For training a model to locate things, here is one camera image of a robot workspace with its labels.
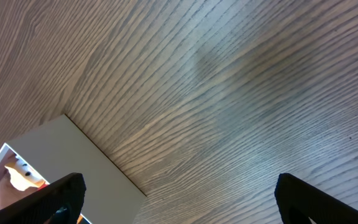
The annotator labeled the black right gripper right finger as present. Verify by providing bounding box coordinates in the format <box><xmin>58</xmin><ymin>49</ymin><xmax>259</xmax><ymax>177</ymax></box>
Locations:
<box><xmin>274</xmin><ymin>173</ymin><xmax>358</xmax><ymax>224</ymax></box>

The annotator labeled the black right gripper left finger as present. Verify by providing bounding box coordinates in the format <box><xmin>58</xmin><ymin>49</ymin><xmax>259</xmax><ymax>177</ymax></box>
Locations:
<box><xmin>0</xmin><ymin>172</ymin><xmax>86</xmax><ymax>224</ymax></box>

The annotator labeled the brown plush toy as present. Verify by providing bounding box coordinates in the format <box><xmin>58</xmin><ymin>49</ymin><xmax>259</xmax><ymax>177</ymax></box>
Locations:
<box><xmin>0</xmin><ymin>173</ymin><xmax>38</xmax><ymax>210</ymax></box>

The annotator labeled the white box pink interior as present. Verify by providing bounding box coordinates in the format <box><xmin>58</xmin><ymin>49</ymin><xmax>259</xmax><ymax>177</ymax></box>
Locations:
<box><xmin>0</xmin><ymin>115</ymin><xmax>146</xmax><ymax>223</ymax></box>

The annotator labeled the white orange plush duck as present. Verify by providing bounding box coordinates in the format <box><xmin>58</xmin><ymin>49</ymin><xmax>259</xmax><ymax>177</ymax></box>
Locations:
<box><xmin>4</xmin><ymin>156</ymin><xmax>45</xmax><ymax>191</ymax></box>

